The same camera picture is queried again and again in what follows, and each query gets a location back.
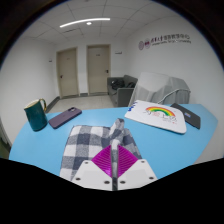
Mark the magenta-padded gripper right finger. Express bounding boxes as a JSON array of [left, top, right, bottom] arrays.
[[116, 145, 158, 192]]

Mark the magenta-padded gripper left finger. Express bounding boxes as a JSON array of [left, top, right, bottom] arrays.
[[71, 145, 115, 192]]

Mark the grey white checkered towel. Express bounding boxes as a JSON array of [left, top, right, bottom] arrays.
[[59, 117, 143, 183]]

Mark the white rainbow print pad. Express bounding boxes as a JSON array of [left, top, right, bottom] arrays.
[[124, 99, 188, 135]]

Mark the purple smartphone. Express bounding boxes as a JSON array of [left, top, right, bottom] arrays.
[[48, 106, 83, 130]]

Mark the dark green mug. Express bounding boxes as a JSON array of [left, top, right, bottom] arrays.
[[23, 97, 49, 133]]

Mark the grey cloth covered chair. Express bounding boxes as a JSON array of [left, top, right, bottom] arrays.
[[128, 71, 192, 108]]

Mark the black bag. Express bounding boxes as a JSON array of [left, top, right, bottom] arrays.
[[111, 79, 125, 91]]

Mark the beige door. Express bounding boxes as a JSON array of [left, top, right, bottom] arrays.
[[86, 44, 112, 96], [55, 47, 81, 99]]

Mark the long ceiling light strip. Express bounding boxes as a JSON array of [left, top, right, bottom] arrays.
[[59, 17, 112, 29]]

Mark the wall logo sign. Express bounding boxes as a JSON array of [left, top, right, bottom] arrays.
[[137, 32, 193, 51]]

